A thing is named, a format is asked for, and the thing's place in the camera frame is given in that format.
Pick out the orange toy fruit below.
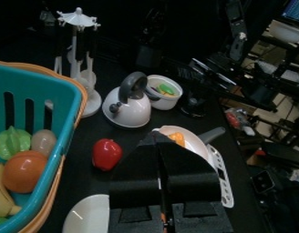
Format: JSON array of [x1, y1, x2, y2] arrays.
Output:
[[2, 150, 48, 194]]

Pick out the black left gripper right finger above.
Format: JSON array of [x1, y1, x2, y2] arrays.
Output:
[[156, 131, 235, 233]]

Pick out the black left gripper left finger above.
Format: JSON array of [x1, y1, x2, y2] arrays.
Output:
[[108, 130, 164, 233]]

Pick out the white toy pot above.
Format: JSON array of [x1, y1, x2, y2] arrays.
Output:
[[144, 74, 184, 111]]

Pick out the yellow toy food piece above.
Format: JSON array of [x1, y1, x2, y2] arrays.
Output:
[[155, 86, 176, 98]]

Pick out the red toy pepper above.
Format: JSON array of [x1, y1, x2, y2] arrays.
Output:
[[91, 138, 124, 172]]

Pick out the beige toy egg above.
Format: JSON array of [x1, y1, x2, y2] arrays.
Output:
[[30, 128, 58, 158]]

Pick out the green toy lettuce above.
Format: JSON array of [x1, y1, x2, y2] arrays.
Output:
[[0, 126, 33, 161]]

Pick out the white pan with gray handle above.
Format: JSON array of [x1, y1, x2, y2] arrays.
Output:
[[151, 125, 227, 171]]

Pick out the yellow banana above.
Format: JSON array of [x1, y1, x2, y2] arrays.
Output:
[[0, 161, 22, 218]]

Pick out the black cup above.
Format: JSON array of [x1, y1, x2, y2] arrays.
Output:
[[180, 89, 210, 119]]

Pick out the green toy food piece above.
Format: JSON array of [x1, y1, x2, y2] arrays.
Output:
[[157, 83, 176, 95]]

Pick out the white pot lid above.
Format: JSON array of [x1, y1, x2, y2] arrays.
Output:
[[61, 194, 111, 233]]

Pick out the computer monitor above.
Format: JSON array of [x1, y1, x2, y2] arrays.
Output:
[[279, 0, 299, 25]]

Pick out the red and white package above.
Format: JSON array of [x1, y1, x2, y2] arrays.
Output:
[[224, 106, 256, 137]]

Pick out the white slotted spatula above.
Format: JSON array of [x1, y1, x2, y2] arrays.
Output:
[[204, 143, 236, 209]]

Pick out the orange toy food piece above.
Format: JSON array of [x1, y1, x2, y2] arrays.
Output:
[[168, 131, 187, 148]]

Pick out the white utensil stand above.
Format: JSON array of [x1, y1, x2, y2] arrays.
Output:
[[45, 6, 103, 118]]

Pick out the white kettle with gray handle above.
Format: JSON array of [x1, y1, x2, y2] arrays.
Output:
[[101, 71, 153, 128]]

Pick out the teal basket with orange rim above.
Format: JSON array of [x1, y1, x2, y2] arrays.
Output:
[[0, 59, 88, 233]]

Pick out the white toy utensil black handle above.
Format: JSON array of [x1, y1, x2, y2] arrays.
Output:
[[53, 25, 65, 76], [79, 26, 100, 89]]

